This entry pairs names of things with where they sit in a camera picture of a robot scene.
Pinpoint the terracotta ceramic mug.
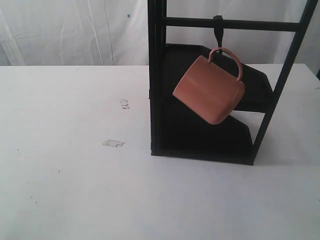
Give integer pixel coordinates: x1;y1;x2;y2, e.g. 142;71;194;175
172;47;245;125

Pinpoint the clear tape piece near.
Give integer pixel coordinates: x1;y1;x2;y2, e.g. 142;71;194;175
102;139;125;148

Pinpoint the clear tape piece far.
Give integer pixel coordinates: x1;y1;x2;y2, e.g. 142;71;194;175
119;99;130;109

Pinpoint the clear tape piece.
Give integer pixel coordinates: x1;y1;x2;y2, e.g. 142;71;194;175
102;139;125;148
119;99;130;109

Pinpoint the black S hook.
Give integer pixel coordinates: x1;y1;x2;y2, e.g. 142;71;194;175
213;15;224;48

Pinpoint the black metal shelf rack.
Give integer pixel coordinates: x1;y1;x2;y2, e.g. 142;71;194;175
147;0;317;165

